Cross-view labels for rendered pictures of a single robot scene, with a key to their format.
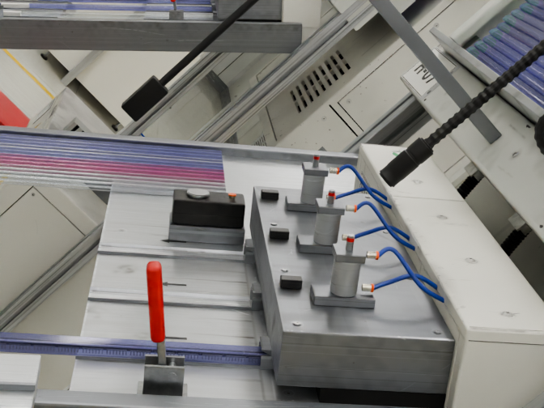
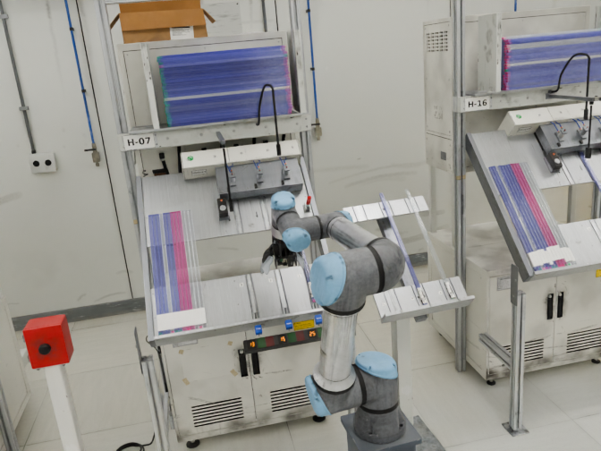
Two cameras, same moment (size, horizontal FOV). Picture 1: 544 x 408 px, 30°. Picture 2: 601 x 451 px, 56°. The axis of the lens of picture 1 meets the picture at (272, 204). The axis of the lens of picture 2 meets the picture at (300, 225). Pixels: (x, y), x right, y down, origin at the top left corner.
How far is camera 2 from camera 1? 2.20 m
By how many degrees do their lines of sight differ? 80
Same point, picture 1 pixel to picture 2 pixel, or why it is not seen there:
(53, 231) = not seen: outside the picture
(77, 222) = not seen: outside the picture
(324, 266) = (269, 177)
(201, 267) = (244, 209)
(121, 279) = (258, 225)
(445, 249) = (262, 154)
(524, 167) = (242, 130)
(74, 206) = not seen: outside the picture
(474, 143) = (213, 138)
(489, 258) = (265, 147)
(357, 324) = (295, 172)
